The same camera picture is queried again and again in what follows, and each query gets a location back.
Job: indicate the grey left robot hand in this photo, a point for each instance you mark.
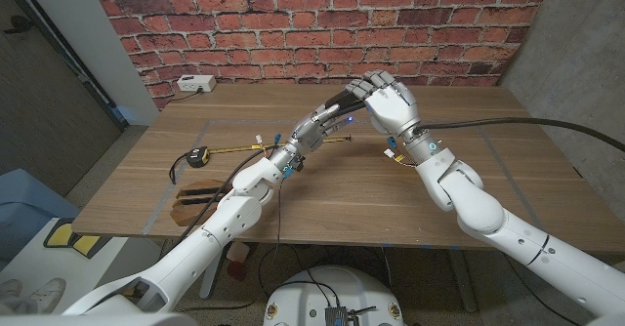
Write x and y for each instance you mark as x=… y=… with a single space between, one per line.
x=310 y=131

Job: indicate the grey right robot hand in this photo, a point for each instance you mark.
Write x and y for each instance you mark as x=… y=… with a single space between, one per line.
x=390 y=106

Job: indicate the long black stapler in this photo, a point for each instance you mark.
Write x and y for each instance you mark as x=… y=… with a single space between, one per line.
x=344 y=102

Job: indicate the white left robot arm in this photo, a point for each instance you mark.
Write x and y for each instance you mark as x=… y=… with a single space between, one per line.
x=229 y=218

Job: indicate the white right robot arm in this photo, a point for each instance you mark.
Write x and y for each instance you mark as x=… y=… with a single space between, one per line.
x=488 y=218

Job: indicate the yellow tape measure black case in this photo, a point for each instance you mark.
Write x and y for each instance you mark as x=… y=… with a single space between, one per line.
x=197 y=156

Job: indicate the white power strip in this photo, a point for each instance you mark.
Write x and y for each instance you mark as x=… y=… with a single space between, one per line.
x=196 y=83

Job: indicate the red and white bottle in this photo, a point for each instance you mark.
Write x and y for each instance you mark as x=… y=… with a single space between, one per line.
x=237 y=254

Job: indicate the brown wooden object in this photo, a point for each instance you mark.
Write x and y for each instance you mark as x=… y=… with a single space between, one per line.
x=185 y=214

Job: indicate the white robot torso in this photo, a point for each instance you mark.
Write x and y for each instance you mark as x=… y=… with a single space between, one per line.
x=337 y=292

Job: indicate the grey metal table leg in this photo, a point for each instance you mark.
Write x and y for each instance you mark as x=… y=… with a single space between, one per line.
x=211 y=279
x=461 y=277

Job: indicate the yellow pad with black edge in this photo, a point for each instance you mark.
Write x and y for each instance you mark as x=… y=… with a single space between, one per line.
x=61 y=235

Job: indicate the white flat platform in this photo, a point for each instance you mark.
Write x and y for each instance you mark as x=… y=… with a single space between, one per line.
x=58 y=265

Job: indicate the blue plastic bin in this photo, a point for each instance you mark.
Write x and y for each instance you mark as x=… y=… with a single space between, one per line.
x=29 y=204

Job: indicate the white shoe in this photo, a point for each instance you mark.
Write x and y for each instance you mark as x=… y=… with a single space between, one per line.
x=46 y=289

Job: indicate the printed brick wall backdrop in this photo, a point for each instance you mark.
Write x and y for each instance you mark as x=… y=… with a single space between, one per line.
x=195 y=33

